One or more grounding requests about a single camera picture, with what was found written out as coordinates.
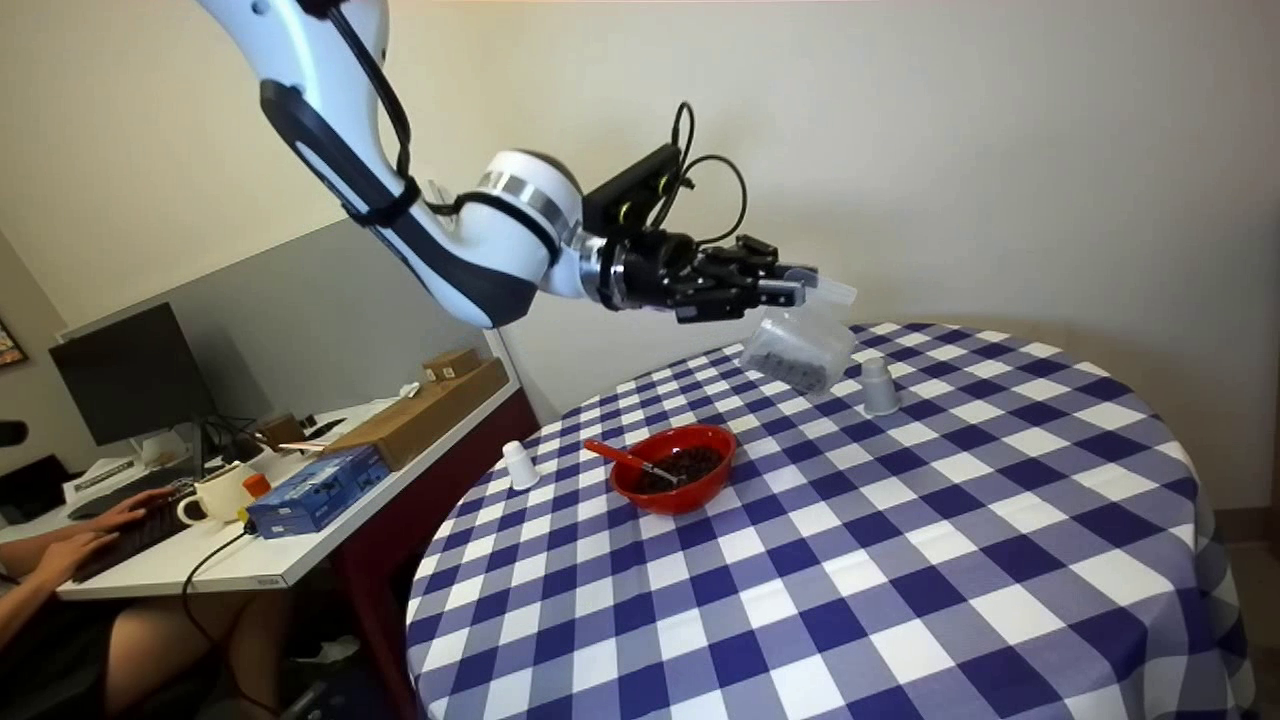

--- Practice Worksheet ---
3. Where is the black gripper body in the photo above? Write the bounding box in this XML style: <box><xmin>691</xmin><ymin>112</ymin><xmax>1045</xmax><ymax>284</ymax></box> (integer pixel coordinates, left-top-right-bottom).
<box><xmin>593</xmin><ymin>226</ymin><xmax>793</xmax><ymax>327</ymax></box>

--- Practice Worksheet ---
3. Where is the clear plastic measuring cup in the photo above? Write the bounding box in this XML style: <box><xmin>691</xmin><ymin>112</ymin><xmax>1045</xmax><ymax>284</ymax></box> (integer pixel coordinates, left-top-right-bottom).
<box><xmin>740</xmin><ymin>277</ymin><xmax>859</xmax><ymax>398</ymax></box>

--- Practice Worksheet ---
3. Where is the bare person forearm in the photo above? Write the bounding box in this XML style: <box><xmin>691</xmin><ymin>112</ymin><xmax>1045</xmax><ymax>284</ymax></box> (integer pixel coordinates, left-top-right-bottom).
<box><xmin>0</xmin><ymin>532</ymin><xmax>64</xmax><ymax>650</ymax></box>

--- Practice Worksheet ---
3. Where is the bare person hand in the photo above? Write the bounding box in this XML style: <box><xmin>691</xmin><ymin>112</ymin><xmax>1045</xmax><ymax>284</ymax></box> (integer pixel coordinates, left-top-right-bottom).
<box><xmin>26</xmin><ymin>485</ymin><xmax>176</xmax><ymax>591</ymax></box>

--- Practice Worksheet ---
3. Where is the small grey translucent shaker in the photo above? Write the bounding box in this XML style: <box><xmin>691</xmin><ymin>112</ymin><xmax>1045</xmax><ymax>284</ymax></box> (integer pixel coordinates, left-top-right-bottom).
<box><xmin>857</xmin><ymin>346</ymin><xmax>904</xmax><ymax>418</ymax></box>

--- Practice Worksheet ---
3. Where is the red plastic spoon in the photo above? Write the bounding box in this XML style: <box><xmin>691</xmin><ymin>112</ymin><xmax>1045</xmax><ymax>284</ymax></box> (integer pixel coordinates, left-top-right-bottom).
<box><xmin>579</xmin><ymin>436</ymin><xmax>683</xmax><ymax>490</ymax></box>

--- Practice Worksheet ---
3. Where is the red plastic bowl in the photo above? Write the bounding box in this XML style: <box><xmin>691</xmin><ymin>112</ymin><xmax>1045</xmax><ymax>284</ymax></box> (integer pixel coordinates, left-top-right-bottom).
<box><xmin>610</xmin><ymin>418</ymin><xmax>744</xmax><ymax>519</ymax></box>

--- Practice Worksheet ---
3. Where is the small white plastic bottle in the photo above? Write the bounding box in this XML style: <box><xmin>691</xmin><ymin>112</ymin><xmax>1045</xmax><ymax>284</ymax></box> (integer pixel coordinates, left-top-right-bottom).
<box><xmin>500</xmin><ymin>439</ymin><xmax>544</xmax><ymax>494</ymax></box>

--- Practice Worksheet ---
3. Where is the long brown cardboard box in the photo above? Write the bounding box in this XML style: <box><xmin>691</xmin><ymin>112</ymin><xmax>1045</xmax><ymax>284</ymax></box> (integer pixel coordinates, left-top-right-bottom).
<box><xmin>317</xmin><ymin>346</ymin><xmax>510</xmax><ymax>471</ymax></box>

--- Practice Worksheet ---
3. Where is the blue white checkered tablecloth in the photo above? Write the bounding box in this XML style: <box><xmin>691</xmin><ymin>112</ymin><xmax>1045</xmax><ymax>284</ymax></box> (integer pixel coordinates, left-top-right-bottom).
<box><xmin>398</xmin><ymin>316</ymin><xmax>1264</xmax><ymax>720</ymax></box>

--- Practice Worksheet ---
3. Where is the grey desk divider panel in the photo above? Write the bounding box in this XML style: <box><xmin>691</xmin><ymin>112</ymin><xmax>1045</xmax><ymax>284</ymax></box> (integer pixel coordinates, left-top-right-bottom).
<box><xmin>56</xmin><ymin>217</ymin><xmax>500</xmax><ymax>453</ymax></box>

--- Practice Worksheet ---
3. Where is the blue cardboard box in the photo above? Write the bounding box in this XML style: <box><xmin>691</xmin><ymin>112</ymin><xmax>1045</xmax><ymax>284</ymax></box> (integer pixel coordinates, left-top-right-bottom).
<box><xmin>245</xmin><ymin>449</ymin><xmax>393</xmax><ymax>545</ymax></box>

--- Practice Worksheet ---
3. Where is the white mug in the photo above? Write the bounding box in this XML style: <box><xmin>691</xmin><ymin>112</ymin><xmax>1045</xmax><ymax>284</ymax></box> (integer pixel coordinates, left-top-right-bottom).
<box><xmin>173</xmin><ymin>462</ymin><xmax>261</xmax><ymax>532</ymax></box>

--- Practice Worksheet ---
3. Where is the white desk with red side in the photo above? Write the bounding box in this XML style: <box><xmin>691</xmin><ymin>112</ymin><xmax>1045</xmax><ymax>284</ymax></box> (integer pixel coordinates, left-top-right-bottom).
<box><xmin>0</xmin><ymin>374</ymin><xmax>544</xmax><ymax>710</ymax></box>

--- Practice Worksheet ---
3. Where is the black computer monitor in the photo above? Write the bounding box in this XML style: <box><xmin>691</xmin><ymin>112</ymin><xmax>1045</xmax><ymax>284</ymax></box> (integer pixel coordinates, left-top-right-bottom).
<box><xmin>49</xmin><ymin>298</ymin><xmax>215</xmax><ymax>453</ymax></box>

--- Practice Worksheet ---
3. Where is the black keyboard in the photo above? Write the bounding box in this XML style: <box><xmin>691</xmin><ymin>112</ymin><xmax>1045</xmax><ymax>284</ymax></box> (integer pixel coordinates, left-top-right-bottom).
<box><xmin>64</xmin><ymin>479</ymin><xmax>201</xmax><ymax>584</ymax></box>

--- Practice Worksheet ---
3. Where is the bare person leg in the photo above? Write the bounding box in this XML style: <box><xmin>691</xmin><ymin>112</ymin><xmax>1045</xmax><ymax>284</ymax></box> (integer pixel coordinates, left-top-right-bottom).
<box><xmin>101</xmin><ymin>596</ymin><xmax>290</xmax><ymax>715</ymax></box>

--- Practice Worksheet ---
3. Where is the black desktop device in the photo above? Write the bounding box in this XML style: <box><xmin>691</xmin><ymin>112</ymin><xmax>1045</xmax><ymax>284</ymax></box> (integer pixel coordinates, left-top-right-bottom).
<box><xmin>0</xmin><ymin>453</ymin><xmax>71</xmax><ymax>528</ymax></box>

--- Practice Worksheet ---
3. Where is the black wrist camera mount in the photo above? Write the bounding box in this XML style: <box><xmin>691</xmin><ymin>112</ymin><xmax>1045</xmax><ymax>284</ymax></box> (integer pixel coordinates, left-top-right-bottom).
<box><xmin>579</xmin><ymin>141</ymin><xmax>687</xmax><ymax>241</ymax></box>

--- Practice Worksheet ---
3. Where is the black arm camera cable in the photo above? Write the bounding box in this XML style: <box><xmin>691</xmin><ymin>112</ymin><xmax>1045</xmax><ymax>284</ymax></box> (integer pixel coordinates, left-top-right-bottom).
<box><xmin>303</xmin><ymin>0</ymin><xmax>751</xmax><ymax>255</ymax></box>

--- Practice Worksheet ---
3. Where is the black desk cable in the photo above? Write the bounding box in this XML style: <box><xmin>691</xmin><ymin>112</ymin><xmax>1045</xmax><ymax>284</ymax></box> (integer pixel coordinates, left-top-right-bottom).
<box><xmin>176</xmin><ymin>519</ymin><xmax>263</xmax><ymax>715</ymax></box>

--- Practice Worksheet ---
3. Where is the framed wall picture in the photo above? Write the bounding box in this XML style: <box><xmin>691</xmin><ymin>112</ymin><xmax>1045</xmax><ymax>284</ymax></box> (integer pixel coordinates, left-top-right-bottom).
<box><xmin>0</xmin><ymin>316</ymin><xmax>33</xmax><ymax>374</ymax></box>

